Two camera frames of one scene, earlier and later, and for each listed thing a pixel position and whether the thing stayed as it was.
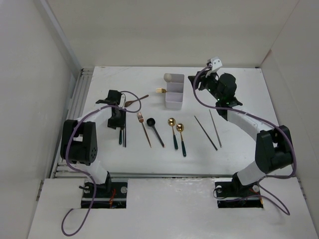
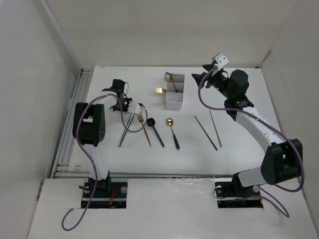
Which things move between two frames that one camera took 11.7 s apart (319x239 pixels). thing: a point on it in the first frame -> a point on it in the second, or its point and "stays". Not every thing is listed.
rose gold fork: (141, 120) stays
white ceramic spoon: (167, 77) stays
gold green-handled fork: (120, 140) -> (172, 79)
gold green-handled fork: (160, 90) stays
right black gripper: (203, 77) -> (211, 76)
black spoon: (151, 121) stays
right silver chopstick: (216, 130) stays
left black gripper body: (117, 121) -> (125, 104)
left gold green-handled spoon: (171, 122) stays
